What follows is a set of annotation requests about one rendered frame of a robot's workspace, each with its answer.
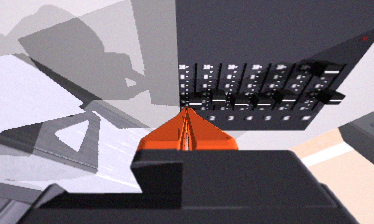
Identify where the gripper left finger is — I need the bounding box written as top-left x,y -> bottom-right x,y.
135,107 -> 187,152

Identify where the black lighting desk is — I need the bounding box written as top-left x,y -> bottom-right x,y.
175,0 -> 374,131

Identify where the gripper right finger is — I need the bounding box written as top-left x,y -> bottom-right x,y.
187,107 -> 239,150

